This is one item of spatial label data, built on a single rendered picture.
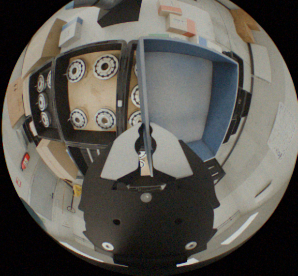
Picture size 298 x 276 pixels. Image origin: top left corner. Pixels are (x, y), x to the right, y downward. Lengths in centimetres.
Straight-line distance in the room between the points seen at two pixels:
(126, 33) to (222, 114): 55
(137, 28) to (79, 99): 46
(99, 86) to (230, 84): 42
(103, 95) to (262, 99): 308
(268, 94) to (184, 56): 287
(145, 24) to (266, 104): 289
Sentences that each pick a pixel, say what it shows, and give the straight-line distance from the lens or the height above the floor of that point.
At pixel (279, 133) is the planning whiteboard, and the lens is 296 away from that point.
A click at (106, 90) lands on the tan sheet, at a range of 42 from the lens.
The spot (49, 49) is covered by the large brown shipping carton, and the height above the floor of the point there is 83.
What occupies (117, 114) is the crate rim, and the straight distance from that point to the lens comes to 33.
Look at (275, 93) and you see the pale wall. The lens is 296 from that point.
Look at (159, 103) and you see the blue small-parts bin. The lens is 17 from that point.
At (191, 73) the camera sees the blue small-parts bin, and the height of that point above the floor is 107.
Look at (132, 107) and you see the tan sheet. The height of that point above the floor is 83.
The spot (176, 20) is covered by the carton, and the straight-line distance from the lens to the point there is 60.
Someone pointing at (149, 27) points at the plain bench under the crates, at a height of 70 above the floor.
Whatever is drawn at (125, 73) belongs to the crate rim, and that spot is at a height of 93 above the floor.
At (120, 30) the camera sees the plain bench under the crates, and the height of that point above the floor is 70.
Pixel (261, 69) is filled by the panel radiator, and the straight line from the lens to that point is 301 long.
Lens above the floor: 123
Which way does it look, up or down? 57 degrees down
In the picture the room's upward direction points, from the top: 163 degrees clockwise
